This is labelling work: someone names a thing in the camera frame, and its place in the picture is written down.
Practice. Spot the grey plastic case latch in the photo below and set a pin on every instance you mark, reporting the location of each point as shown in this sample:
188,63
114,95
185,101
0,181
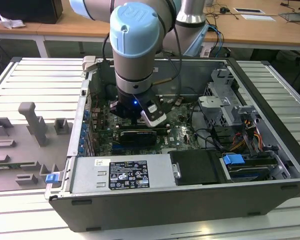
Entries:
88,63

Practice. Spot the hard disk in blue carrier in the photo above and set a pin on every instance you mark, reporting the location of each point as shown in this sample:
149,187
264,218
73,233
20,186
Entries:
232,159

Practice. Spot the white paper sheet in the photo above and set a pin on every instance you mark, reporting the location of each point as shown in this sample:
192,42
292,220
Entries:
257,17

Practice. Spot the dark grey PC case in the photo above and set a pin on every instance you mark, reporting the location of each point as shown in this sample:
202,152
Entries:
165,210

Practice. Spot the small white adapter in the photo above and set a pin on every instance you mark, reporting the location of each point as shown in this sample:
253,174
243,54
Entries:
205,52

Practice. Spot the wooden desk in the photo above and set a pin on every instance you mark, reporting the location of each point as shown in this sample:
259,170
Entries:
65,27

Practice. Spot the black graphics card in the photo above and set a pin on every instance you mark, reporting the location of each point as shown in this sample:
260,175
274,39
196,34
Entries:
137,137

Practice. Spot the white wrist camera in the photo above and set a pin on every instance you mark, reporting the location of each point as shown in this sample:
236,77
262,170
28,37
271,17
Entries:
155,122

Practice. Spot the crumpled white paper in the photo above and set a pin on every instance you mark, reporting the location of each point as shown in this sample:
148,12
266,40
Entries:
11,23

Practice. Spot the black box on desk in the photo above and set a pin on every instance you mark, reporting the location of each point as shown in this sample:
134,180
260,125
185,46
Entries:
27,10

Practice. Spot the grey parts rack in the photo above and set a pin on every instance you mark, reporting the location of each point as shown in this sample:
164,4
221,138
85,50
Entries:
52,150

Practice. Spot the silver power supply unit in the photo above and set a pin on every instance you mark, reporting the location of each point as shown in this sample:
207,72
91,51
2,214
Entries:
90,175

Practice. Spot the small black adapter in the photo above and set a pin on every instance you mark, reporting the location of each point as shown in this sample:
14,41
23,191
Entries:
225,10

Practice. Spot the black RAM slot bank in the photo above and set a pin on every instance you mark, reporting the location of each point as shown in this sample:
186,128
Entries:
162,128

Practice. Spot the green motherboard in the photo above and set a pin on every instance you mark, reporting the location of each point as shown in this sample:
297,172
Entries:
182,132

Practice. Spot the black plastic air shroud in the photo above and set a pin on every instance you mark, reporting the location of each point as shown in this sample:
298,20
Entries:
197,167

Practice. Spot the blue plastic latch clip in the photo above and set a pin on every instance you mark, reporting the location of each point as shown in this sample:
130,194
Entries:
51,178

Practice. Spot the silver disk bay cage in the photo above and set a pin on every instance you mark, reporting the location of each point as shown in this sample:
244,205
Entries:
215,105

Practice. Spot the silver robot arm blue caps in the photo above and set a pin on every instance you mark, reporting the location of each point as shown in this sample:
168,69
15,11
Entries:
135,70

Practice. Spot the black power supply label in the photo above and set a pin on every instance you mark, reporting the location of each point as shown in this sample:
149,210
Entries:
128,175

